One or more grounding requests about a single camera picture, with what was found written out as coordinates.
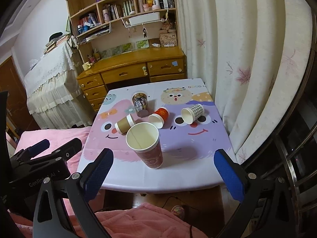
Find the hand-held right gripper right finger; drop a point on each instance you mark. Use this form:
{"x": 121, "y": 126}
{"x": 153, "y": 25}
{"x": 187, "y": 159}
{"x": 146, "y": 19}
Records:
{"x": 229, "y": 176}

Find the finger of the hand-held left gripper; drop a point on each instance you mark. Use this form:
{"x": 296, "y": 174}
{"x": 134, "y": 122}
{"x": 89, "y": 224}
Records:
{"x": 70, "y": 148}
{"x": 38, "y": 147}

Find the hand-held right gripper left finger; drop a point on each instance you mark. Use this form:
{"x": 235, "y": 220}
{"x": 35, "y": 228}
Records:
{"x": 99, "y": 173}

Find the brown paper cup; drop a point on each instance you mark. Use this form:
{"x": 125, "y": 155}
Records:
{"x": 123, "y": 125}

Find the checked paper cup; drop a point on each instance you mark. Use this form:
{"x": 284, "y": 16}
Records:
{"x": 194, "y": 111}

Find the dark clear plastic cup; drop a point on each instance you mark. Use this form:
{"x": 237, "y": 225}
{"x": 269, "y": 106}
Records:
{"x": 140, "y": 104}

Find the small red paper cup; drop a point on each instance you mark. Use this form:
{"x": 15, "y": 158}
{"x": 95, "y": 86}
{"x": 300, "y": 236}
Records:
{"x": 159, "y": 116}

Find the large red paper cup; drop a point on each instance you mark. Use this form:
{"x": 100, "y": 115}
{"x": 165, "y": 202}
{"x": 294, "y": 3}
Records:
{"x": 151, "y": 157}

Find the pink bed sheet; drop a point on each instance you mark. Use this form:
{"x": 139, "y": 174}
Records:
{"x": 27, "y": 138}

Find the cartoon printed tablecloth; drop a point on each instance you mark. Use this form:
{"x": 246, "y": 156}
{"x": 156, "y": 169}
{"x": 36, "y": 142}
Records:
{"x": 188, "y": 151}

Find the patterned slipper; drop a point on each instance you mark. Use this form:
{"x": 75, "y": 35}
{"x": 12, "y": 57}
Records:
{"x": 177, "y": 211}

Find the pink fleece blanket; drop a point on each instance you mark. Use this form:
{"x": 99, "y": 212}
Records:
{"x": 138, "y": 222}

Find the white lace furniture cover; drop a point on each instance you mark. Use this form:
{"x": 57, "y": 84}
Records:
{"x": 54, "y": 86}

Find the brown wooden door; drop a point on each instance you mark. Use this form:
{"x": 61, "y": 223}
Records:
{"x": 12, "y": 86}

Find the metal railing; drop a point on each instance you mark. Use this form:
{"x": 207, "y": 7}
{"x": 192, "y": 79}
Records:
{"x": 299, "y": 153}

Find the yellow mug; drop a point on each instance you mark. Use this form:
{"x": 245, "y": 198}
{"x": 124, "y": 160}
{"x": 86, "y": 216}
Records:
{"x": 87, "y": 66}

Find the pink pen holder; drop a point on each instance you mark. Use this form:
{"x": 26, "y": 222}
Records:
{"x": 92, "y": 59}

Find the wooden desk with drawers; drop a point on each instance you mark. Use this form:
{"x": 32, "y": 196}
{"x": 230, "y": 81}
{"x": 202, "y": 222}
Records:
{"x": 128, "y": 60}

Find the stack of books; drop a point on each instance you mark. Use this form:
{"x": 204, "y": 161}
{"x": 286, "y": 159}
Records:
{"x": 55, "y": 43}

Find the blue bottle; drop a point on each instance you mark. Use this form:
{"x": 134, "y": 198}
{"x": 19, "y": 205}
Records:
{"x": 80, "y": 30}

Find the white leaf print curtain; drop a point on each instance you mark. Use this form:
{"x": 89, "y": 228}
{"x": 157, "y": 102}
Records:
{"x": 223, "y": 54}

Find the wooden bookshelf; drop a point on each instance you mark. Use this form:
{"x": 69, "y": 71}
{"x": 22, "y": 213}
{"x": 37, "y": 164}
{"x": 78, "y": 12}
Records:
{"x": 99, "y": 10}

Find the drawn-on cardboard box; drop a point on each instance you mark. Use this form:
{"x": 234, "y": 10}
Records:
{"x": 168, "y": 39}

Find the white plastic tray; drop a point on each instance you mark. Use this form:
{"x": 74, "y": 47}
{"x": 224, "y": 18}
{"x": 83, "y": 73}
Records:
{"x": 145, "y": 18}

